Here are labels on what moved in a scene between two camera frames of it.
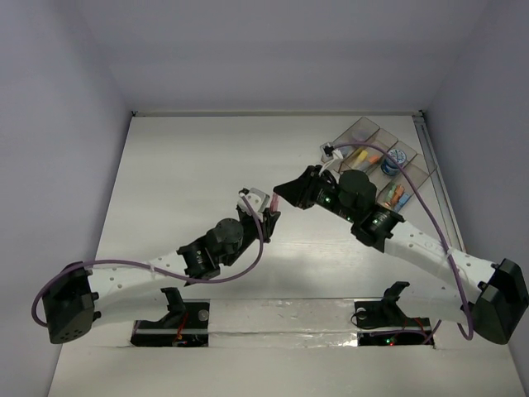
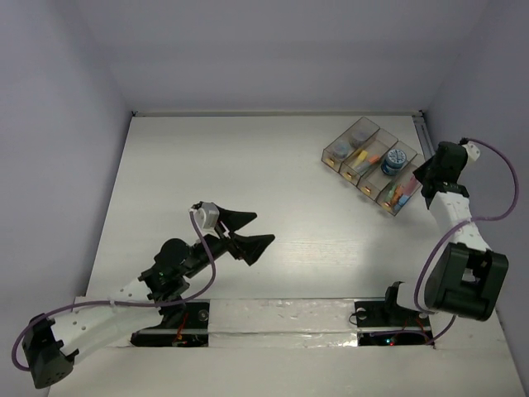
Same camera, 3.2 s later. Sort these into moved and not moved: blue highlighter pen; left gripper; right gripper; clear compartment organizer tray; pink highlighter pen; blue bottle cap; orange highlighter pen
Moved: right gripper; pink highlighter pen; left gripper
Not moved: blue bottle cap; clear compartment organizer tray; orange highlighter pen; blue highlighter pen
